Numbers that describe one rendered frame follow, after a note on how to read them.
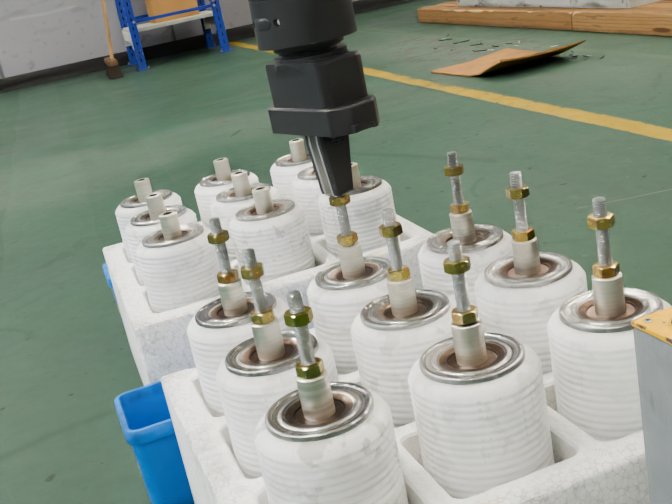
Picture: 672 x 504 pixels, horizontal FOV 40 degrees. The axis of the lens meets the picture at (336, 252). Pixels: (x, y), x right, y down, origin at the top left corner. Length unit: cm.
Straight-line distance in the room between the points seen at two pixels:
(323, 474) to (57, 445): 73
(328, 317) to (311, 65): 23
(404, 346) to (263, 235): 42
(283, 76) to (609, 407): 39
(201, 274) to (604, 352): 57
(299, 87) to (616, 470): 40
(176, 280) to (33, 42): 581
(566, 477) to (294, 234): 57
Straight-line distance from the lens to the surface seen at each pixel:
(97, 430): 131
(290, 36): 80
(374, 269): 88
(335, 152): 84
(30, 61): 688
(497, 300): 80
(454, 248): 64
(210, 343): 83
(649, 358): 56
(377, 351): 75
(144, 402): 109
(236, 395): 73
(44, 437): 134
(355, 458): 62
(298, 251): 115
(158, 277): 112
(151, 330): 110
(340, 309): 85
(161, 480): 103
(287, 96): 84
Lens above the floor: 55
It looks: 18 degrees down
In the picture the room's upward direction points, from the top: 11 degrees counter-clockwise
